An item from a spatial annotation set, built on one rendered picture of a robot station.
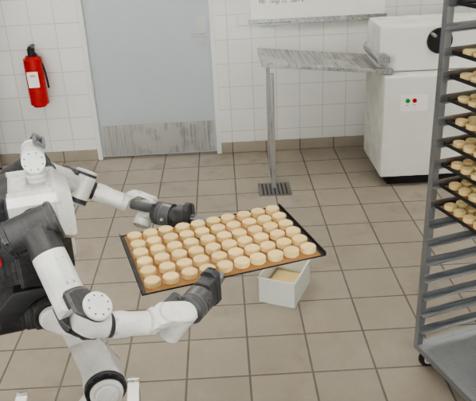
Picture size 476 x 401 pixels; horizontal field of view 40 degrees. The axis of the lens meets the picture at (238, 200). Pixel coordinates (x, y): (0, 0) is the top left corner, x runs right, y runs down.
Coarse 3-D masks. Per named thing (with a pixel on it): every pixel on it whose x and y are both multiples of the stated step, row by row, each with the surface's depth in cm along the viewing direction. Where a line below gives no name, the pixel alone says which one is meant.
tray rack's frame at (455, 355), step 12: (444, 336) 304; (456, 336) 303; (468, 336) 303; (420, 348) 296; (432, 348) 296; (444, 348) 295; (456, 348) 295; (468, 348) 295; (432, 360) 288; (444, 360) 288; (456, 360) 287; (468, 360) 287; (444, 372) 281; (456, 372) 280; (468, 372) 280; (456, 384) 274; (468, 384) 273; (468, 396) 267
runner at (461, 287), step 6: (462, 282) 292; (468, 282) 293; (474, 282) 295; (444, 288) 290; (450, 288) 291; (456, 288) 292; (462, 288) 293; (468, 288) 293; (474, 288) 292; (426, 294) 287; (432, 294) 289; (438, 294) 289; (444, 294) 289; (450, 294) 289; (426, 300) 286
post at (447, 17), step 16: (448, 16) 236; (448, 32) 239; (448, 64) 244; (432, 128) 257; (432, 144) 259; (432, 160) 261; (432, 176) 263; (432, 192) 266; (416, 320) 295; (416, 336) 298
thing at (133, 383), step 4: (128, 380) 171; (132, 380) 172; (136, 380) 172; (128, 384) 171; (132, 384) 171; (136, 384) 171; (128, 388) 170; (132, 388) 170; (136, 388) 169; (128, 392) 168; (132, 392) 168; (136, 392) 168; (128, 396) 167; (132, 396) 167; (136, 396) 167; (140, 396) 173; (128, 400) 165; (132, 400) 165; (136, 400) 165; (140, 400) 172
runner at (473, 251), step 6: (474, 246) 286; (450, 252) 282; (456, 252) 283; (462, 252) 285; (468, 252) 286; (474, 252) 286; (426, 258) 279; (432, 258) 280; (438, 258) 281; (444, 258) 282; (450, 258) 282; (456, 258) 282; (462, 258) 283; (426, 264) 279; (432, 264) 278
